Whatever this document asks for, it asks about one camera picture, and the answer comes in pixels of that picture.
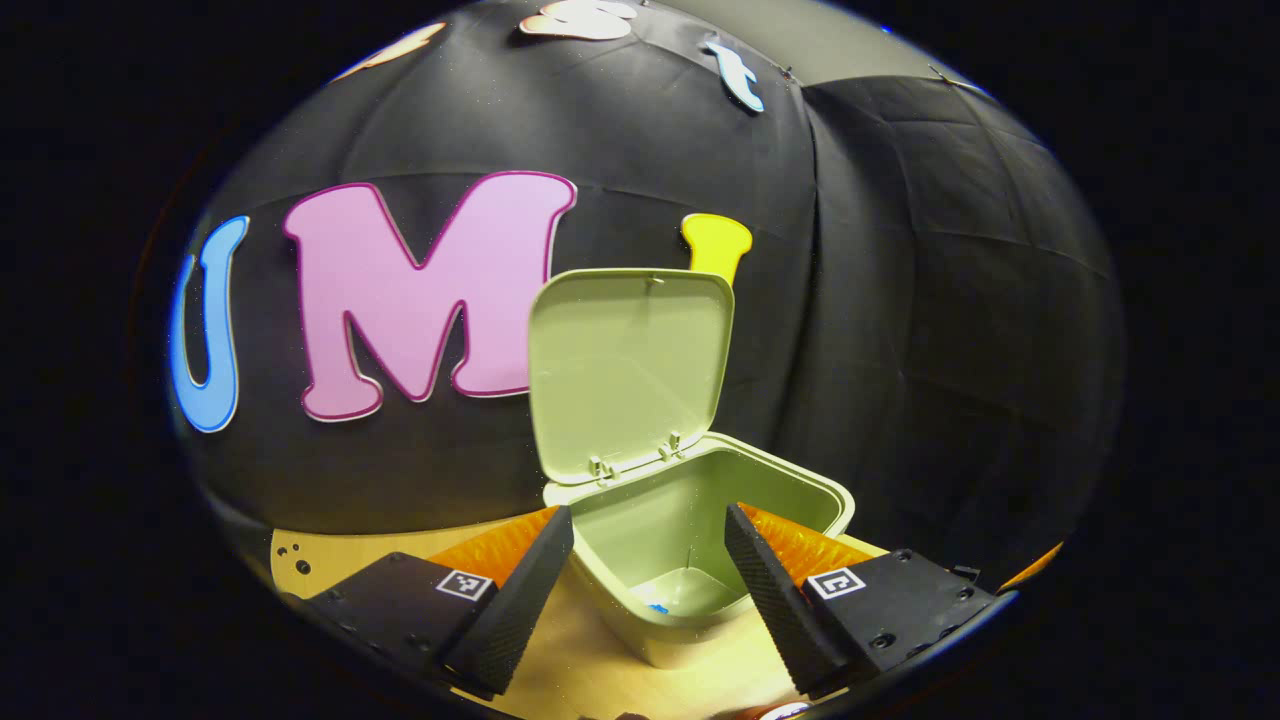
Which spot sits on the wooden desktop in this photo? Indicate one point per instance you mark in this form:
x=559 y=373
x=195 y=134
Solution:
x=580 y=672

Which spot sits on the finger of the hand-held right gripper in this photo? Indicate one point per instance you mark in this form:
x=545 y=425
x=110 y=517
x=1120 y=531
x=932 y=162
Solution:
x=1032 y=567

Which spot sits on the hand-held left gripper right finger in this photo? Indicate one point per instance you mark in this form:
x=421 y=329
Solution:
x=775 y=610

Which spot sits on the pale green desktop garbage bin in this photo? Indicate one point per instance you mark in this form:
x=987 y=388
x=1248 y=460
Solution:
x=630 y=370

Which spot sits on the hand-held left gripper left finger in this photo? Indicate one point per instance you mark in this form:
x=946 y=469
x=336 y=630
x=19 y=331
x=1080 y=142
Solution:
x=520 y=610

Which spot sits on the black backdrop cloth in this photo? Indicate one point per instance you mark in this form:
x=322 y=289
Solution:
x=900 y=330

